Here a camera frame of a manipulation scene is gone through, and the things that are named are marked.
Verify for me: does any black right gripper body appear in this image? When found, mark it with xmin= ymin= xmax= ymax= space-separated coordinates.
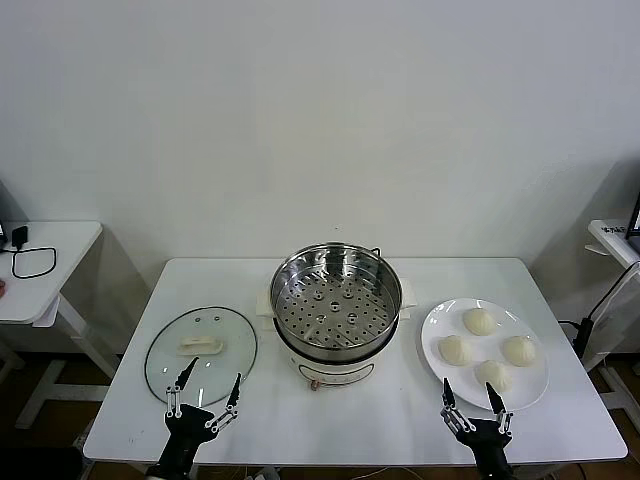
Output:
xmin=455 ymin=418 xmax=515 ymax=480

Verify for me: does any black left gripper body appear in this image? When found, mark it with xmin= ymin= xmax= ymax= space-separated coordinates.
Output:
xmin=147 ymin=403 xmax=219 ymax=480

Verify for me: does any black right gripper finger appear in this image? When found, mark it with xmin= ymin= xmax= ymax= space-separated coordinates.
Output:
xmin=485 ymin=382 xmax=515 ymax=432
xmin=439 ymin=378 xmax=476 ymax=432

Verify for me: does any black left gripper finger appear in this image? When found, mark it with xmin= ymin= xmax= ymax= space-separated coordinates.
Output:
xmin=164 ymin=355 xmax=200 ymax=417
xmin=206 ymin=372 xmax=244 ymax=432

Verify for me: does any white steamed baozi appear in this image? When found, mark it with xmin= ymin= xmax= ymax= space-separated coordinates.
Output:
xmin=462 ymin=307 xmax=498 ymax=337
xmin=438 ymin=334 xmax=475 ymax=366
xmin=501 ymin=335 xmax=539 ymax=367
xmin=473 ymin=359 xmax=514 ymax=393

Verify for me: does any round glass lid white handle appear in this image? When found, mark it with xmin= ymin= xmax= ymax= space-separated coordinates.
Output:
xmin=143 ymin=305 xmax=259 ymax=405

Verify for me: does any stainless steel steamer basket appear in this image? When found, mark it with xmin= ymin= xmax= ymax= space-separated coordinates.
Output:
xmin=269 ymin=241 xmax=404 ymax=361

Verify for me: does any round white plate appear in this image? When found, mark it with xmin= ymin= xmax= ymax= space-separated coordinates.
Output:
xmin=420 ymin=298 xmax=551 ymax=412

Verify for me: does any white electric cooking pot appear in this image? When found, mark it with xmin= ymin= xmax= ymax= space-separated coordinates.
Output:
xmin=254 ymin=278 xmax=419 ymax=394

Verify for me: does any white side table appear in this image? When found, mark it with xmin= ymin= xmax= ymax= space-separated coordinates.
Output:
xmin=0 ymin=220 xmax=121 ymax=431

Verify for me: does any black cable with plug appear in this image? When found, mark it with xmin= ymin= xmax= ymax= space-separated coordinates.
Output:
xmin=559 ymin=262 xmax=640 ymax=359

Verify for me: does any black looped cable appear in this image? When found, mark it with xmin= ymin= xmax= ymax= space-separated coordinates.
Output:
xmin=0 ymin=243 xmax=58 ymax=280

